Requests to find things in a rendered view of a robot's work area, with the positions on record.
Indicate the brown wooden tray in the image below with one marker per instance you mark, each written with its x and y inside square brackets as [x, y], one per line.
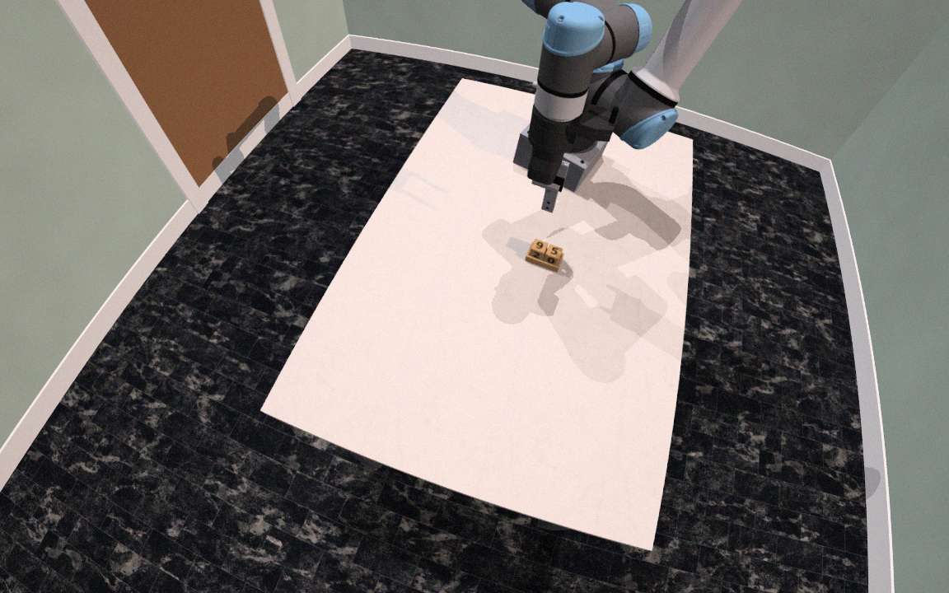
[542, 263]

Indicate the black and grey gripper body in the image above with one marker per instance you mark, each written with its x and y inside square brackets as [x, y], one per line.
[554, 126]

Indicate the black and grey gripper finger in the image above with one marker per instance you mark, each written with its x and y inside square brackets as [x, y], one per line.
[560, 177]
[551, 193]

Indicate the brown number cube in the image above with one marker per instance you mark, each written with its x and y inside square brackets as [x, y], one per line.
[538, 249]
[553, 254]

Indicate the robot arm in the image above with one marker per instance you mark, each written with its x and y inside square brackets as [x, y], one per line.
[582, 48]

